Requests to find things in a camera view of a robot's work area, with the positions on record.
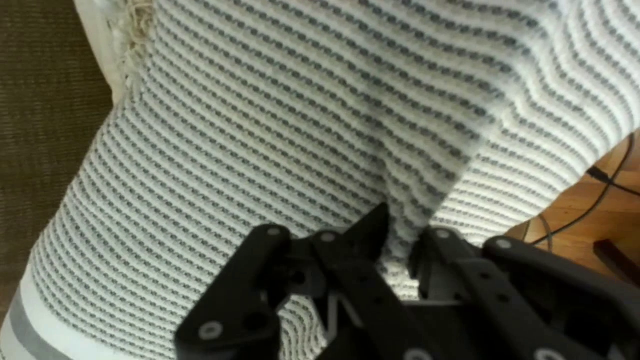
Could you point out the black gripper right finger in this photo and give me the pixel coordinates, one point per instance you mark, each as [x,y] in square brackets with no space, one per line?
[533,293]

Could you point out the dark wooden furniture leg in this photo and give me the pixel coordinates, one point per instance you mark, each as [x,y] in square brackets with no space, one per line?
[617,260]

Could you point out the brown fabric sofa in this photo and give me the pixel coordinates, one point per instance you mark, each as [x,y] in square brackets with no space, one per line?
[41,132]

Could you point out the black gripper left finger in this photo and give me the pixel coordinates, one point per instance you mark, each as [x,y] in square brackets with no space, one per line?
[233,300]

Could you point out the grey white striped pillow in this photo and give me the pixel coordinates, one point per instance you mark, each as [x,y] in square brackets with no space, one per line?
[266,120]

